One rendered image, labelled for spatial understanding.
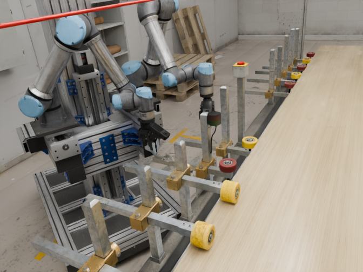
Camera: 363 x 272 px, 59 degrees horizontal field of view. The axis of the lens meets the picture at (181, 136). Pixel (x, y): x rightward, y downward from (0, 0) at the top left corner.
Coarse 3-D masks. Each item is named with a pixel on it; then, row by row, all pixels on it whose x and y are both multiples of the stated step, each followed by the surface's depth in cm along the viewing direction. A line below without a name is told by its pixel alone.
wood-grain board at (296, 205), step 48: (336, 48) 332; (288, 96) 220; (336, 96) 212; (288, 144) 160; (336, 144) 156; (240, 192) 128; (288, 192) 126; (336, 192) 123; (240, 240) 105; (288, 240) 103; (336, 240) 102
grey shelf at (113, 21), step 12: (96, 0) 365; (108, 0) 382; (120, 0) 400; (96, 12) 426; (108, 12) 419; (120, 12) 410; (108, 24) 395; (120, 24) 407; (108, 36) 436; (120, 36) 426; (120, 60) 443; (108, 84) 424
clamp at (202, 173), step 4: (212, 160) 158; (200, 164) 156; (204, 164) 155; (208, 164) 155; (212, 164) 159; (196, 168) 153; (204, 168) 152; (196, 172) 153; (200, 172) 152; (204, 172) 151; (196, 176) 155; (200, 176) 153; (204, 176) 152
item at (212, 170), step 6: (156, 156) 169; (162, 156) 168; (156, 162) 168; (162, 162) 166; (168, 162) 164; (174, 162) 162; (192, 162) 160; (192, 168) 158; (210, 168) 153; (216, 168) 153; (216, 174) 153; (222, 174) 151; (228, 174) 149
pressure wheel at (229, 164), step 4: (220, 160) 150; (224, 160) 150; (228, 160) 150; (232, 160) 149; (220, 164) 147; (224, 164) 147; (228, 164) 147; (232, 164) 146; (236, 164) 147; (220, 168) 148; (224, 168) 146; (228, 168) 145; (232, 168) 146; (236, 168) 148; (224, 172) 147; (228, 172) 146
